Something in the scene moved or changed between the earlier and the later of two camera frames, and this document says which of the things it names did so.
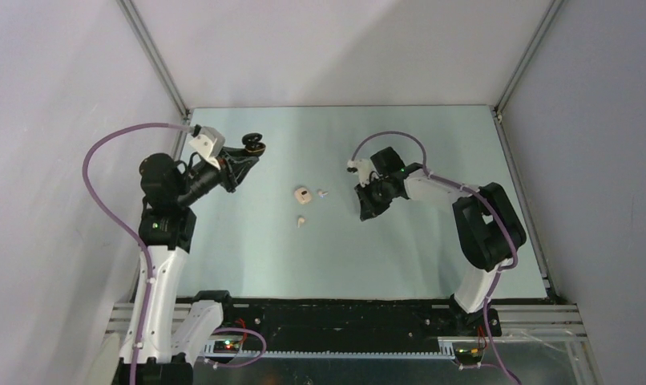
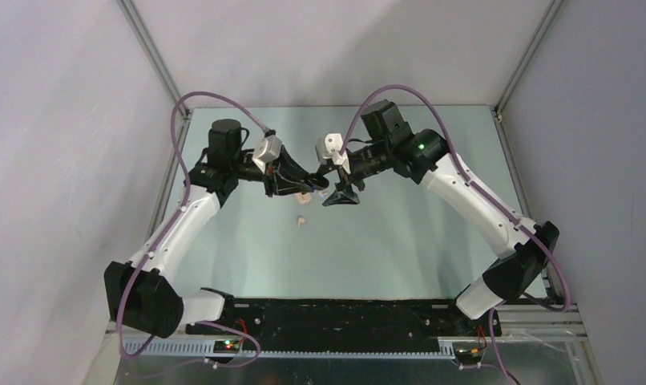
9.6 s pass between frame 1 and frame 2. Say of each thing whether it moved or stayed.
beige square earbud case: stayed
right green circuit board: stayed
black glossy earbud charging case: moved
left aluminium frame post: stayed
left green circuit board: stayed
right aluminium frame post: stayed
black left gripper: moved
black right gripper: moved
